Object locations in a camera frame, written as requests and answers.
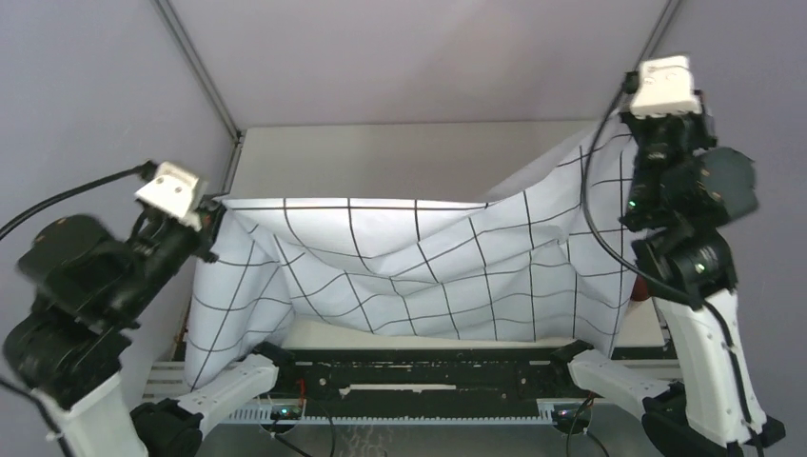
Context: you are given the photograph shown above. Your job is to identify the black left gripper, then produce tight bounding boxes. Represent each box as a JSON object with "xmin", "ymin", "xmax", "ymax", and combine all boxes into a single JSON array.
[{"xmin": 111, "ymin": 187, "xmax": 235, "ymax": 315}]

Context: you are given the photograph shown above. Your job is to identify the white slotted cable duct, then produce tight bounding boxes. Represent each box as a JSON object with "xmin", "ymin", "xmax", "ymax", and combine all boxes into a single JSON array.
[{"xmin": 222, "ymin": 403, "xmax": 557, "ymax": 426}]

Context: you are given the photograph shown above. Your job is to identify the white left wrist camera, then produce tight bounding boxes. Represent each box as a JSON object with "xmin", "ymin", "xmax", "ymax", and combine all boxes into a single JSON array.
[{"xmin": 134, "ymin": 162, "xmax": 207, "ymax": 230}]

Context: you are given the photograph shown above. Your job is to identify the pink patterned mug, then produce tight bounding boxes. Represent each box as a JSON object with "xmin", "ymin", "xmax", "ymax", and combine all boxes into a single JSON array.
[{"xmin": 630, "ymin": 276, "xmax": 651, "ymax": 303}]

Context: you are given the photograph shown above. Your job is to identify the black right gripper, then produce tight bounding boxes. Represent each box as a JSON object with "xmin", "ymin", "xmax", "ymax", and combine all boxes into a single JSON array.
[{"xmin": 615, "ymin": 86, "xmax": 712, "ymax": 218}]

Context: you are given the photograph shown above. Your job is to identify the white checked tablecloth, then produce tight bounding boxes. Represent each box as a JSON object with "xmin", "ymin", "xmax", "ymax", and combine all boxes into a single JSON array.
[{"xmin": 184, "ymin": 118, "xmax": 637, "ymax": 387}]

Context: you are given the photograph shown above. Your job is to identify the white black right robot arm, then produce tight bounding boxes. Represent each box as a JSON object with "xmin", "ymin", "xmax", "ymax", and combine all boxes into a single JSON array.
[{"xmin": 549, "ymin": 109, "xmax": 786, "ymax": 456}]

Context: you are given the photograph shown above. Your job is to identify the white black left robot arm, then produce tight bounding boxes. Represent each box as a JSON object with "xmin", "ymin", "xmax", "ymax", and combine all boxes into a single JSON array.
[{"xmin": 3, "ymin": 200, "xmax": 298, "ymax": 456}]

